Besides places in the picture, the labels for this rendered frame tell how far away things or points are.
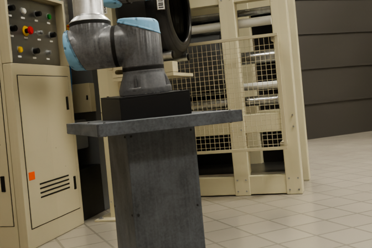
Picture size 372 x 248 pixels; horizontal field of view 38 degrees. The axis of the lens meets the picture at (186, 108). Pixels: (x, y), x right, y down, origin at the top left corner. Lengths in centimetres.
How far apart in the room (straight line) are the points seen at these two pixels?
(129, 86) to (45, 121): 105
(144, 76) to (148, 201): 43
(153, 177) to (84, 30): 56
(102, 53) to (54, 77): 109
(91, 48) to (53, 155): 111
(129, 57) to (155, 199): 50
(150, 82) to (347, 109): 579
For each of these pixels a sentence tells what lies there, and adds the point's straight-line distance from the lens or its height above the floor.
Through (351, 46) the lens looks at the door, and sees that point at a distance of 761.
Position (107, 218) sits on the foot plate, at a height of 1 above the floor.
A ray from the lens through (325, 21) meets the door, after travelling 739.
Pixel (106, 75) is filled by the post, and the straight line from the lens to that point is 314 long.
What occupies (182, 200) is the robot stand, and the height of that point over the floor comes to 31.
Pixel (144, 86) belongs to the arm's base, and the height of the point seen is 71.
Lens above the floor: 65
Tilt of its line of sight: 1 degrees down
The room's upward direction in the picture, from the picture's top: 5 degrees counter-clockwise
